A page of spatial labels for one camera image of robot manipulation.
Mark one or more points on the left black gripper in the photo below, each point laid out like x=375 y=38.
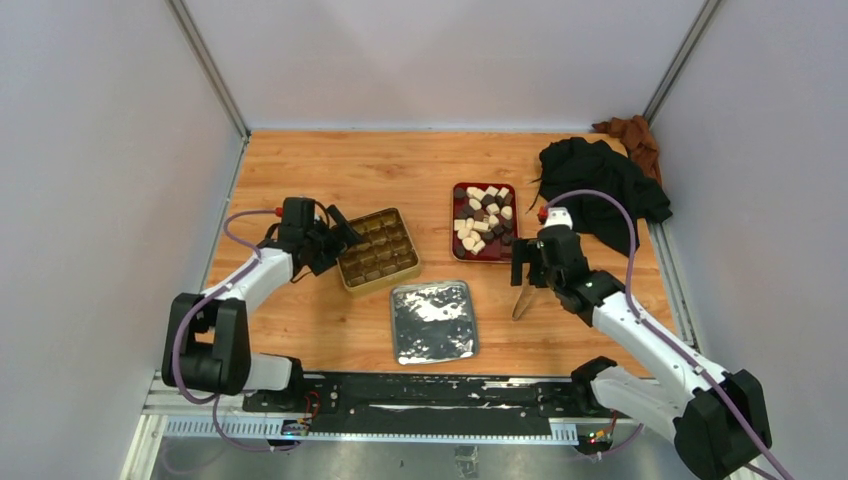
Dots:
x=336 y=247

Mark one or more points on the red chocolate tray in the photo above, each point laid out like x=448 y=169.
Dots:
x=484 y=222

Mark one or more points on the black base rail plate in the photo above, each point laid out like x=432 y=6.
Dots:
x=436 y=406

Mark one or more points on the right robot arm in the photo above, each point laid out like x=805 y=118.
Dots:
x=716 y=420

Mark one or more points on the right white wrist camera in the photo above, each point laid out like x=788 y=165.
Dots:
x=555 y=216

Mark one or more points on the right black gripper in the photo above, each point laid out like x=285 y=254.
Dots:
x=525 y=251

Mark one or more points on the silver tin lid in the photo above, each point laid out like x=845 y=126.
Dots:
x=433 y=322

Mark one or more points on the metal tongs black tips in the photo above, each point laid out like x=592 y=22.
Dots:
x=523 y=302

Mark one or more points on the black cloth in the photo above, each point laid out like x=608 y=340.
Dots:
x=577 y=164

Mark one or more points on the brown cloth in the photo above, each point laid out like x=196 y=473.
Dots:
x=639 y=142

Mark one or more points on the gold chocolate tin box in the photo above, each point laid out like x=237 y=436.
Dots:
x=385 y=258

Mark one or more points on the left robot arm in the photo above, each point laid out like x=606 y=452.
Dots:
x=207 y=351

